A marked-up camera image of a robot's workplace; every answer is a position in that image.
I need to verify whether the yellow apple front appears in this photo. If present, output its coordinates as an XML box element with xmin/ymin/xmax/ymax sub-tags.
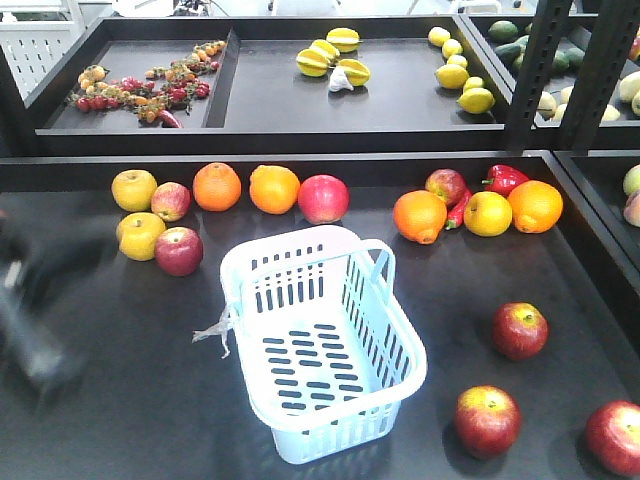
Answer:
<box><xmin>116</xmin><ymin>212</ymin><xmax>166</xmax><ymax>261</ymax></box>

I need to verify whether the yellow starfruit right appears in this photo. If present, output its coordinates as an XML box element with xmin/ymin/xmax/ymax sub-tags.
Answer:
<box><xmin>337</xmin><ymin>58</ymin><xmax>371</xmax><ymax>87</ymax></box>

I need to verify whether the red apple front right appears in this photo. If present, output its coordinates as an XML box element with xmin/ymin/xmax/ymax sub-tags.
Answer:
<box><xmin>585</xmin><ymin>400</ymin><xmax>639</xmax><ymax>477</ymax></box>

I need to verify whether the light blue plastic basket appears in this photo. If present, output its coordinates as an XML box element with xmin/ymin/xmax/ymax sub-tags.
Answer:
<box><xmin>193</xmin><ymin>225</ymin><xmax>428</xmax><ymax>464</ymax></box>

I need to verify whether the pale peach back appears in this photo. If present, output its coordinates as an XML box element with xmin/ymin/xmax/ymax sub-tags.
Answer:
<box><xmin>622</xmin><ymin>164</ymin><xmax>640</xmax><ymax>197</ymax></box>

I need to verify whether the red chili pepper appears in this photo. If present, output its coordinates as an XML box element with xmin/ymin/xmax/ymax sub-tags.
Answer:
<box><xmin>445</xmin><ymin>189</ymin><xmax>472</xmax><ymax>231</ymax></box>

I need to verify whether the yellow round apple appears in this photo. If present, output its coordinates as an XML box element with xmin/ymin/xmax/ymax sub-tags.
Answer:
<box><xmin>463</xmin><ymin>191</ymin><xmax>512</xmax><ymax>237</ymax></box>

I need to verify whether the yellow starfruit back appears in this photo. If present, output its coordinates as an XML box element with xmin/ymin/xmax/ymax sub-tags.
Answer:
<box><xmin>325</xmin><ymin>27</ymin><xmax>361</xmax><ymax>53</ymax></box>

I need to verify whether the cherry tomato vine pile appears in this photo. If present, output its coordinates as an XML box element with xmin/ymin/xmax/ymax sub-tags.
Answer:
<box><xmin>65</xmin><ymin>40</ymin><xmax>227</xmax><ymax>129</ymax></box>

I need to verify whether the orange of pair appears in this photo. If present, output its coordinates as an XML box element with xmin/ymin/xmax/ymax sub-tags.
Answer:
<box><xmin>192</xmin><ymin>162</ymin><xmax>242</xmax><ymax>212</ymax></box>
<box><xmin>249</xmin><ymin>165</ymin><xmax>300</xmax><ymax>215</ymax></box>

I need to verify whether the yellow starfruit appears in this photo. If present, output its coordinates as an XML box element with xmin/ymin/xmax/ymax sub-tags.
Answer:
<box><xmin>337</xmin><ymin>58</ymin><xmax>371</xmax><ymax>87</ymax></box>
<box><xmin>325</xmin><ymin>27</ymin><xmax>361</xmax><ymax>53</ymax></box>
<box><xmin>296</xmin><ymin>48</ymin><xmax>331</xmax><ymax>78</ymax></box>

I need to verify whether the orange left of pair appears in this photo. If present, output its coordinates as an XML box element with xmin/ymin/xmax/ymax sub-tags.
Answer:
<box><xmin>192</xmin><ymin>162</ymin><xmax>242</xmax><ymax>212</ymax></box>

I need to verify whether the orange right of pair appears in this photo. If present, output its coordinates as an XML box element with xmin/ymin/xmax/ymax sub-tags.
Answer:
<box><xmin>249</xmin><ymin>165</ymin><xmax>300</xmax><ymax>215</ymax></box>

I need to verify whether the black perforated upright right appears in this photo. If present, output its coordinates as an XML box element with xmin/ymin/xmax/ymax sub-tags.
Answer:
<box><xmin>565</xmin><ymin>1</ymin><xmax>639</xmax><ymax>151</ymax></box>

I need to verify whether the black wooden produce stand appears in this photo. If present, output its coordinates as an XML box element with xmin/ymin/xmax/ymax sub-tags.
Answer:
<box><xmin>0</xmin><ymin>13</ymin><xmax>640</xmax><ymax>480</ymax></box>

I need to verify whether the pale peach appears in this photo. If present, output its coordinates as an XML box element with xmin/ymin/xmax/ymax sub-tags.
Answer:
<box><xmin>622</xmin><ymin>164</ymin><xmax>640</xmax><ymax>197</ymax></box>
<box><xmin>623</xmin><ymin>190</ymin><xmax>640</xmax><ymax>227</ymax></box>

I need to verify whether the pale peach front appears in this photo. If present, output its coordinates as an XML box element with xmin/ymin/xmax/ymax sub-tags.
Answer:
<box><xmin>623</xmin><ymin>190</ymin><xmax>640</xmax><ymax>227</ymax></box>

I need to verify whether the red bell pepper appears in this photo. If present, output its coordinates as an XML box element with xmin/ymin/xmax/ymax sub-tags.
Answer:
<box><xmin>482</xmin><ymin>164</ymin><xmax>530</xmax><ymax>198</ymax></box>

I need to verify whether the white garlic bulb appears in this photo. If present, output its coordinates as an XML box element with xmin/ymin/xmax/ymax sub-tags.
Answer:
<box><xmin>328</xmin><ymin>66</ymin><xmax>354</xmax><ymax>93</ymax></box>

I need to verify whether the yellow starfruit left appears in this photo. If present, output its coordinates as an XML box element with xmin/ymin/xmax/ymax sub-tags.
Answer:
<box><xmin>296</xmin><ymin>48</ymin><xmax>331</xmax><ymax>78</ymax></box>

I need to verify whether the dark red apple middle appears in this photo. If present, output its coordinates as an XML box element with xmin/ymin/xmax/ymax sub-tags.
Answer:
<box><xmin>491</xmin><ymin>302</ymin><xmax>549</xmax><ymax>361</ymax></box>

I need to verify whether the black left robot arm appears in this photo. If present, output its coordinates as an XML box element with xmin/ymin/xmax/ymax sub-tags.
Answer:
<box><xmin>1</xmin><ymin>211</ymin><xmax>117</xmax><ymax>395</ymax></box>

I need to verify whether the red apple front left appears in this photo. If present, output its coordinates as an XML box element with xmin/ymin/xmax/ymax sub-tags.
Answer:
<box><xmin>454</xmin><ymin>385</ymin><xmax>522</xmax><ymax>460</ymax></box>

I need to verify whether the yellow apple back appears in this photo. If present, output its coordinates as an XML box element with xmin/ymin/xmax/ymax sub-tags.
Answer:
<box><xmin>111</xmin><ymin>169</ymin><xmax>157</xmax><ymax>212</ymax></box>

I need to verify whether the pink red small apple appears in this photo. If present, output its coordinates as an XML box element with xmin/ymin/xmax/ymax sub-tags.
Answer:
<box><xmin>151</xmin><ymin>182</ymin><xmax>192</xmax><ymax>222</ymax></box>

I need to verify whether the bright orange right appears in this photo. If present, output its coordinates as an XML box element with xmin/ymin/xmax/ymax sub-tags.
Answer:
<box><xmin>507</xmin><ymin>180</ymin><xmax>564</xmax><ymax>234</ymax></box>

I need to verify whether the large red apple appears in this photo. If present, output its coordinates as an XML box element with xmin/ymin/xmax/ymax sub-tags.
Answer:
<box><xmin>297</xmin><ymin>174</ymin><xmax>350</xmax><ymax>225</ymax></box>

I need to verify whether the red yellow mottled apple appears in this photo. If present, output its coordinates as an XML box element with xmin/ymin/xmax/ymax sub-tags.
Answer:
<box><xmin>425</xmin><ymin>168</ymin><xmax>467</xmax><ymax>208</ymax></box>

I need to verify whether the orange with navel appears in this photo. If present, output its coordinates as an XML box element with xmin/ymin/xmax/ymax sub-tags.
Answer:
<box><xmin>393</xmin><ymin>190</ymin><xmax>448</xmax><ymax>245</ymax></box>

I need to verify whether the dark red small apple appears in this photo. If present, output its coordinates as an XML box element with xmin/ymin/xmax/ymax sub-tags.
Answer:
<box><xmin>155</xmin><ymin>227</ymin><xmax>204</xmax><ymax>277</ymax></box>

